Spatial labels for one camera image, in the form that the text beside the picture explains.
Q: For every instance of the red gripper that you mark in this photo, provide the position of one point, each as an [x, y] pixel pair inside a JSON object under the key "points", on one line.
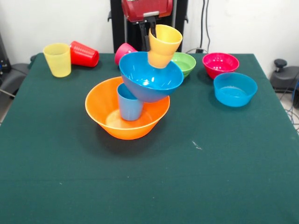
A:
{"points": [[147, 8]]}

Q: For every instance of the small yellow orange cup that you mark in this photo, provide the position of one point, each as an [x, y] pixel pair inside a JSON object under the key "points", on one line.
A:
{"points": [[163, 49]]}

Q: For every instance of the pink cup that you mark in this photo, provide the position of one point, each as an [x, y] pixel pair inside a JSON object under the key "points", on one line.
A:
{"points": [[122, 52]]}

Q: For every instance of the large blue bowl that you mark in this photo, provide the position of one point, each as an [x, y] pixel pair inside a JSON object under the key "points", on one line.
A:
{"points": [[149, 93]]}

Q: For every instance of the red cup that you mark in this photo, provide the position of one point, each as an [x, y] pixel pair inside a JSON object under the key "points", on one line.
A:
{"points": [[84, 54]]}

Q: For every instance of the blue cup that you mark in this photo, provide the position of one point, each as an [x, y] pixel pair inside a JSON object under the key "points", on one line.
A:
{"points": [[128, 109]]}

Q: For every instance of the large orange bowl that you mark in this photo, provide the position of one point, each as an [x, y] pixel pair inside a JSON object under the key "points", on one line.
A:
{"points": [[126, 131]]}

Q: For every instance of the green bowl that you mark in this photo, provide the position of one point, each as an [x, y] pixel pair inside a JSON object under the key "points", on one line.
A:
{"points": [[184, 61]]}

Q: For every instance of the pink bowl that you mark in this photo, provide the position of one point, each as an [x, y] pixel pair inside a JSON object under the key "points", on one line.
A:
{"points": [[219, 70]]}

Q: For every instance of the pale yellow cup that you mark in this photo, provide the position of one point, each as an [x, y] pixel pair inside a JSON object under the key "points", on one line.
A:
{"points": [[57, 63]]}

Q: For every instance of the light blue shallow bowl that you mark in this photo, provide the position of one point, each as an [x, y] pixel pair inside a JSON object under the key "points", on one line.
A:
{"points": [[233, 98]]}

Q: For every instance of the dark green table cloth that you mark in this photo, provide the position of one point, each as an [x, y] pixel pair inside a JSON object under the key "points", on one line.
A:
{"points": [[140, 175]]}

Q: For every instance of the black equipment box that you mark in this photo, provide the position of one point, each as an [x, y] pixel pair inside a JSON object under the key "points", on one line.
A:
{"points": [[3, 60]]}

